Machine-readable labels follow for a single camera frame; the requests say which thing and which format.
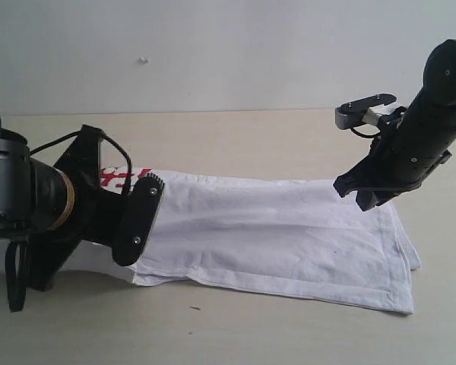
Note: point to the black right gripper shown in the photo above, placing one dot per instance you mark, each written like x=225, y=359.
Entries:
x=413, y=142

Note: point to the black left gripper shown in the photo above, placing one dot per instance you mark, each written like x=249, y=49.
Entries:
x=71, y=205

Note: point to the white t-shirt red Chinese patch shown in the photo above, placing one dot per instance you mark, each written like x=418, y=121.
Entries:
x=292, y=238

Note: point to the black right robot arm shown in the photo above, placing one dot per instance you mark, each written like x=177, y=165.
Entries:
x=438, y=90

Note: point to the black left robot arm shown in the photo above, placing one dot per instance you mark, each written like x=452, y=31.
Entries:
x=17, y=206

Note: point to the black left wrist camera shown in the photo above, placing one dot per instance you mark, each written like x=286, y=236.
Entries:
x=137, y=219

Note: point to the small white wall hook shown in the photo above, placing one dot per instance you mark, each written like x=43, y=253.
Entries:
x=143, y=61

